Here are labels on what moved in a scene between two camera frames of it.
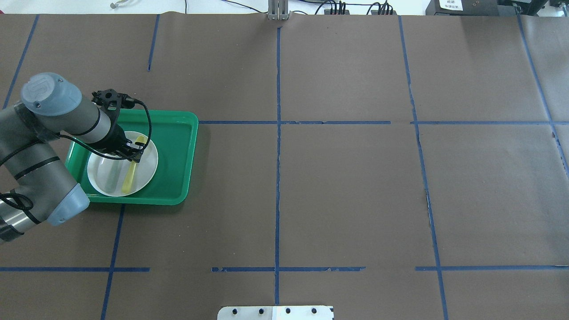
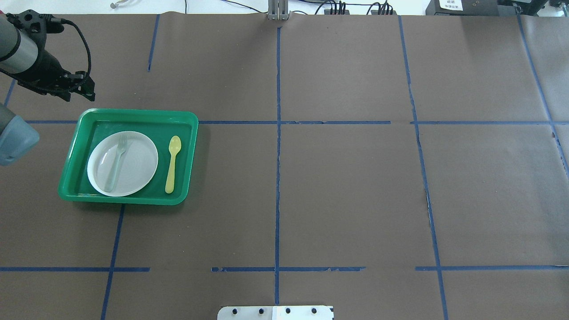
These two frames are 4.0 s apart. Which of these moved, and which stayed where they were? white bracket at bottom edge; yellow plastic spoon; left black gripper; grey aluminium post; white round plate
Moved: yellow plastic spoon; left black gripper
Stayed: grey aluminium post; white bracket at bottom edge; white round plate
